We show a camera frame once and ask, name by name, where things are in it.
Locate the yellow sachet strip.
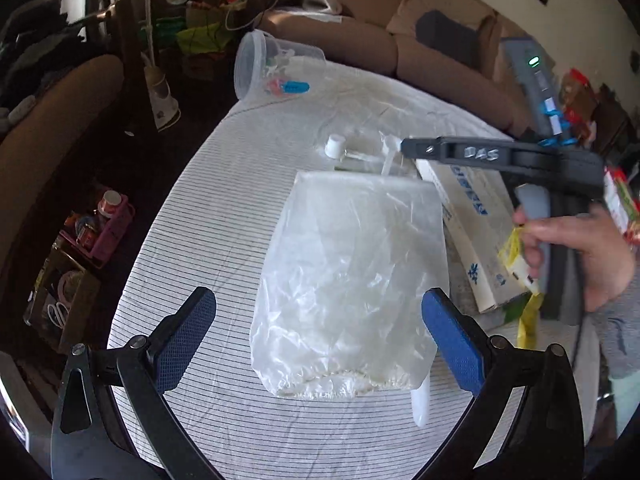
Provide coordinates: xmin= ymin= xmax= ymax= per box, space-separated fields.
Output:
xmin=498 ymin=228 xmax=544 ymax=350

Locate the clear plastic cup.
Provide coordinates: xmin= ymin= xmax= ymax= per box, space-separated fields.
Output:
xmin=233 ymin=29 xmax=326 ymax=101

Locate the grey sleeve forearm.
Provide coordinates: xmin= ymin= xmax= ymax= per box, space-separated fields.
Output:
xmin=592 ymin=269 xmax=640 ymax=379

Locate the person right hand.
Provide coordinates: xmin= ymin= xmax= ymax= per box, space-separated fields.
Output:
xmin=513 ymin=204 xmax=636 ymax=312

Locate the white blue flat box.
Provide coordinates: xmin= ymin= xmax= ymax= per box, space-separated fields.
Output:
xmin=416 ymin=160 xmax=525 ymax=313

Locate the dark lumbar cushion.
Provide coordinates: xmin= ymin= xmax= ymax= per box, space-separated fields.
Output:
xmin=416 ymin=10 xmax=480 ymax=70

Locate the pink storage basket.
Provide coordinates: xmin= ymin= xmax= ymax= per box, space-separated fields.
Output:
xmin=60 ymin=188 xmax=134 ymax=269

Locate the white plastic bag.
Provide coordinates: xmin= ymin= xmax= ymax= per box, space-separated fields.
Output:
xmin=250 ymin=171 xmax=449 ymax=426

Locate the brown square pillow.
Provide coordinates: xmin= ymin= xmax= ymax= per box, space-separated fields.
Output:
xmin=386 ymin=0 xmax=497 ymax=37

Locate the brown sofa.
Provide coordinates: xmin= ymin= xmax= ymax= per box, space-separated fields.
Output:
xmin=259 ymin=0 xmax=535 ymax=138

